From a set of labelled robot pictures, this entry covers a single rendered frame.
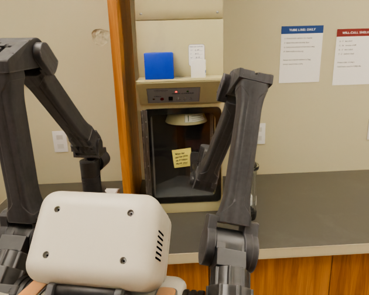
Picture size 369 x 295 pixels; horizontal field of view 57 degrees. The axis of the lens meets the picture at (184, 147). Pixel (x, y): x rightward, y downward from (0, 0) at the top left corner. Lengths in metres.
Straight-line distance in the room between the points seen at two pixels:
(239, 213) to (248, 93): 0.25
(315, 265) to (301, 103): 0.87
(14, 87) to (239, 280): 0.53
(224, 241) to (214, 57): 0.82
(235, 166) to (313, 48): 1.28
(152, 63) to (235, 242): 0.74
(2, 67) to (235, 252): 0.53
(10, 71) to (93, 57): 1.13
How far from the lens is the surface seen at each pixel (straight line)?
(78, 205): 0.59
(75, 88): 1.82
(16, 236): 0.79
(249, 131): 0.72
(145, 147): 1.36
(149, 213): 0.55
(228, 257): 0.65
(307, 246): 1.31
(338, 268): 1.45
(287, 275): 1.39
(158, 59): 1.21
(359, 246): 1.39
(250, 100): 0.74
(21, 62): 0.71
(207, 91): 1.26
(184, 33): 1.32
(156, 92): 1.25
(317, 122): 1.96
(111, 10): 1.25
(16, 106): 0.71
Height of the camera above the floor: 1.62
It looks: 17 degrees down
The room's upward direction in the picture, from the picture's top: 2 degrees counter-clockwise
